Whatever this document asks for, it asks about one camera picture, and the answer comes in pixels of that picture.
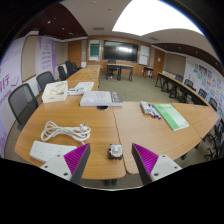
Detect white paper booklet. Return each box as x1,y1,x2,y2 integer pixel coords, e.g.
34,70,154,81
66,81,96,97

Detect open white cardboard box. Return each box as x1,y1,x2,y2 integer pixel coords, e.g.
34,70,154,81
41,80,70,104

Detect dark front desk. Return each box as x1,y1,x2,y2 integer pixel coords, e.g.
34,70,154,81
106,63,135,82

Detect blue-capped marker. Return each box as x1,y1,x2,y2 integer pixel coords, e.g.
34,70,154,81
148,103,162,120

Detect row of black chairs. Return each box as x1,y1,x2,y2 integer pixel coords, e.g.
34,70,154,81
174,73,224,162

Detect red-capped marker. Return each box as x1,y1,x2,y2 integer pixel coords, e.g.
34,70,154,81
147,106,156,119

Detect white whiteboard eraser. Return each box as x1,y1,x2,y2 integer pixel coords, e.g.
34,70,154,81
139,101,153,116

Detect large black wall screen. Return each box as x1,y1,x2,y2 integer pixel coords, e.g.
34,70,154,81
102,40,139,64

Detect white coiled power cable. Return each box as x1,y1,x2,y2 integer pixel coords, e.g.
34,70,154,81
40,120,92,145

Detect bright ceiling light panel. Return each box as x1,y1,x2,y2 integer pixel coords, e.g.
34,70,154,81
111,0,205,37

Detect purple white wall banner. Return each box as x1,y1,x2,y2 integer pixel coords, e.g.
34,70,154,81
34,35,58,78

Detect group of black chairs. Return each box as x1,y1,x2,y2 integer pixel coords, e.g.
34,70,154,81
56,59,83,81

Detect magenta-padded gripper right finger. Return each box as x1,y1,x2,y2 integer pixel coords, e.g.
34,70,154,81
131,143,183,186

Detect long wooden side table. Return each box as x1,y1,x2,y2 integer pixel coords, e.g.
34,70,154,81
154,71,210,108

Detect white wall whiteboard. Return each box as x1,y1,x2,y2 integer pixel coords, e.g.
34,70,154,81
138,44,151,67

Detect green booklet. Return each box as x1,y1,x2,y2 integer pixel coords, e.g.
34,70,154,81
153,103,190,132

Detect thick white book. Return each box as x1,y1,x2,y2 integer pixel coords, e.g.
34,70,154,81
79,90,124,108

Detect colourful wall posters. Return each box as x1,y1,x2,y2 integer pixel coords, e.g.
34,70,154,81
186,61,224,119

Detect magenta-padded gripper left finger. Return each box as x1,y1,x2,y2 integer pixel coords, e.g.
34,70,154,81
39,142,92,186

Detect green wall board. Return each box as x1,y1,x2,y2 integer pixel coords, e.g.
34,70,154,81
88,39,101,62

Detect white power strip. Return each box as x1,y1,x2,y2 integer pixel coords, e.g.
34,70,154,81
29,140,78,164

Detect black mesh office chair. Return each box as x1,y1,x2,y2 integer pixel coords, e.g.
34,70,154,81
7,83,39,132
35,70,56,93

